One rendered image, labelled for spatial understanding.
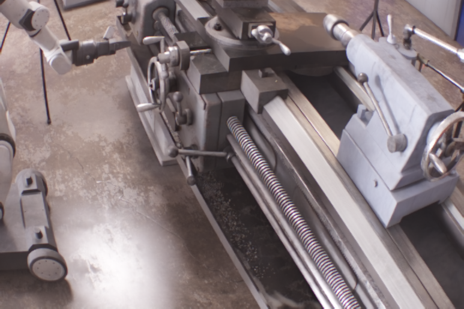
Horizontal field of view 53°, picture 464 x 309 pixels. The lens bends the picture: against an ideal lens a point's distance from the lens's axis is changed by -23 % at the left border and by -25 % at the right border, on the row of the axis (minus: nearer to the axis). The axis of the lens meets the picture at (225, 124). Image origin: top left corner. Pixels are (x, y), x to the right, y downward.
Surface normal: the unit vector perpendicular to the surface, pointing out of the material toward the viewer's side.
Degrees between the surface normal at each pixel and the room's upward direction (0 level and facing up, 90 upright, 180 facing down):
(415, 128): 76
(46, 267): 90
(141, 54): 0
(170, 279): 0
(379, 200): 90
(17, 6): 88
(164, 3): 90
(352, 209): 36
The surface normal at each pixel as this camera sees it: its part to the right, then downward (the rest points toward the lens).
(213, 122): 0.36, 0.57
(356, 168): -0.93, 0.15
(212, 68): 0.09, -0.81
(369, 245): -0.47, -0.57
